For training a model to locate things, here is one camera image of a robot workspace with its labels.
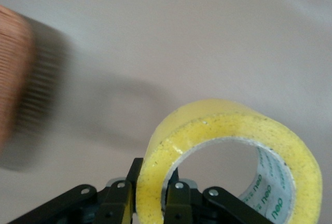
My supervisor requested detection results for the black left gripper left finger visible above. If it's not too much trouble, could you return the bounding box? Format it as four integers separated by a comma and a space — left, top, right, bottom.
10, 157, 144, 224

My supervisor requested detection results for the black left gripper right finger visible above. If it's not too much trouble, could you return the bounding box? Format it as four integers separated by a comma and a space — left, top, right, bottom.
162, 167, 276, 224

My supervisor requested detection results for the yellow clear tape roll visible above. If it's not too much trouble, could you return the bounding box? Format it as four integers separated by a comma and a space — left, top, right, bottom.
135, 99, 323, 224

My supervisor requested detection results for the brown wicker basket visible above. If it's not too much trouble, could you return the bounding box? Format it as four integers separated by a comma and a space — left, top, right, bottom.
0, 4, 36, 155

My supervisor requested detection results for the table cover sheet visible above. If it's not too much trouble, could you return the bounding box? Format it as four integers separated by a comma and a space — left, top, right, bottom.
0, 0, 332, 224

